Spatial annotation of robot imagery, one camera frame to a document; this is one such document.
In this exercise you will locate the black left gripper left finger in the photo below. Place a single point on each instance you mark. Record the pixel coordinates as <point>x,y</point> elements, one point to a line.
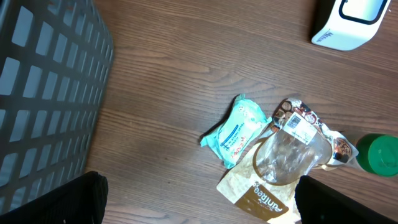
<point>82,200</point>

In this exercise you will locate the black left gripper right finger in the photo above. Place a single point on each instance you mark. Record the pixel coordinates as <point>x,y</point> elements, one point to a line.
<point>318,203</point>

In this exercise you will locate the beige brown snack pouch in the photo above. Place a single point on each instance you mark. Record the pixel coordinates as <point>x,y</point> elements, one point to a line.
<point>297,140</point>

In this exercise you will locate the green lid jar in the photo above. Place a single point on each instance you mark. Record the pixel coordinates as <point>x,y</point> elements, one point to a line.
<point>378,154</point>

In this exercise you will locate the teal tissue pack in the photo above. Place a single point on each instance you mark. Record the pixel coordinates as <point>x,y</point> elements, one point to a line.
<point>244,123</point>

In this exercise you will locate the white barcode scanner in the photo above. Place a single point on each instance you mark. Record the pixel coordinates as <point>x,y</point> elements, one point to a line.
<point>347,24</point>

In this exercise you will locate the grey plastic basket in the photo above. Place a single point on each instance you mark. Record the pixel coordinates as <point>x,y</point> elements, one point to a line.
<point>56,57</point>

